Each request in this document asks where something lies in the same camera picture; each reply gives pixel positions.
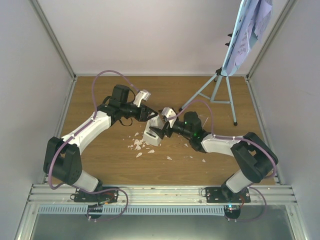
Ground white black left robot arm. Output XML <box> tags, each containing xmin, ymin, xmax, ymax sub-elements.
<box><xmin>43</xmin><ymin>84</ymin><xmax>158</xmax><ymax>202</ymax></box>

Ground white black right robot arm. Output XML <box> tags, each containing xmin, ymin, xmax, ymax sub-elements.
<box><xmin>146</xmin><ymin>107</ymin><xmax>279</xmax><ymax>203</ymax></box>

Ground white plastic debris pile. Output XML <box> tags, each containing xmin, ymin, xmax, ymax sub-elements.
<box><xmin>126</xmin><ymin>132</ymin><xmax>155</xmax><ymax>158</ymax></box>

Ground light blue music stand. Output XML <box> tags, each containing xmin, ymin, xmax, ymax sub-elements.
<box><xmin>178</xmin><ymin>0</ymin><xmax>274</xmax><ymax>126</ymax></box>

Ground sheet music papers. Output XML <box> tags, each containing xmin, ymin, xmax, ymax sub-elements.
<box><xmin>233</xmin><ymin>0</ymin><xmax>273</xmax><ymax>70</ymax></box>

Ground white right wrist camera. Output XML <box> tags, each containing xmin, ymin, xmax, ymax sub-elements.
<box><xmin>161</xmin><ymin>107</ymin><xmax>178</xmax><ymax>128</ymax></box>

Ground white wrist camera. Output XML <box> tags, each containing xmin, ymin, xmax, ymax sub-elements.
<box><xmin>161</xmin><ymin>107</ymin><xmax>178</xmax><ymax>128</ymax></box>
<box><xmin>133</xmin><ymin>89</ymin><xmax>151</xmax><ymax>108</ymax></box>

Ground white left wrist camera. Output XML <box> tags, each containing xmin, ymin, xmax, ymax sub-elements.
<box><xmin>133</xmin><ymin>89</ymin><xmax>151</xmax><ymax>108</ymax></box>

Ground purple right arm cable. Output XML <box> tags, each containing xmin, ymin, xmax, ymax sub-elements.
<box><xmin>166</xmin><ymin>99</ymin><xmax>278</xmax><ymax>181</ymax></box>

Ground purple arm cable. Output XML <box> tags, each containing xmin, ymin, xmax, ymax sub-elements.
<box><xmin>166</xmin><ymin>99</ymin><xmax>278</xmax><ymax>181</ymax></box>
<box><xmin>48</xmin><ymin>69</ymin><xmax>141</xmax><ymax>191</ymax></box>

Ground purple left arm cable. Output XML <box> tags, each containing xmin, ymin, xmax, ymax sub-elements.
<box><xmin>48</xmin><ymin>69</ymin><xmax>141</xmax><ymax>191</ymax></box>

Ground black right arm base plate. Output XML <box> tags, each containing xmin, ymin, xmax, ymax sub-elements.
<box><xmin>200</xmin><ymin>186</ymin><xmax>251</xmax><ymax>204</ymax></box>

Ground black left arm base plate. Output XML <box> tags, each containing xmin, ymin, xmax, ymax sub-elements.
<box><xmin>70</xmin><ymin>186</ymin><xmax>119</xmax><ymax>204</ymax></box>

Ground grey slotted cable duct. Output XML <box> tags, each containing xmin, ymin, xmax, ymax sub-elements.
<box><xmin>38</xmin><ymin>204</ymin><xmax>225</xmax><ymax>216</ymax></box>

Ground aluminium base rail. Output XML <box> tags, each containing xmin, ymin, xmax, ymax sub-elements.
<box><xmin>27</xmin><ymin>184</ymin><xmax>298</xmax><ymax>206</ymax></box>

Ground aluminium frame post left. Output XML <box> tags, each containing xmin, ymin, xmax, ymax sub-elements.
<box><xmin>29</xmin><ymin>0</ymin><xmax>77</xmax><ymax>81</ymax></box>

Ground aluminium frame post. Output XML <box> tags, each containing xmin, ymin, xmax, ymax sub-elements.
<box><xmin>245</xmin><ymin>0</ymin><xmax>297</xmax><ymax>82</ymax></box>
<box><xmin>29</xmin><ymin>0</ymin><xmax>77</xmax><ymax>81</ymax></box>

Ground aluminium frame post right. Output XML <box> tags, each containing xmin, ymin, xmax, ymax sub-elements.
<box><xmin>245</xmin><ymin>0</ymin><xmax>297</xmax><ymax>82</ymax></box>

